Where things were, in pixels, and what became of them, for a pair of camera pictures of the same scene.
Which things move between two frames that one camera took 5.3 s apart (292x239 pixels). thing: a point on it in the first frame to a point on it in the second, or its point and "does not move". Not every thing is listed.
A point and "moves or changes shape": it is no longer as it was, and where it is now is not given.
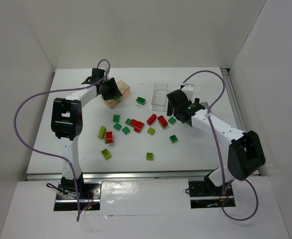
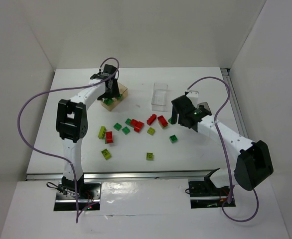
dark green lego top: (140, 100) to (109, 101)
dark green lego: (173, 139) does not move
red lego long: (151, 119) does not move
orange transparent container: (125, 91) moves or changes shape
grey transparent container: (205, 104) does not move
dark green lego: (117, 126) does not move
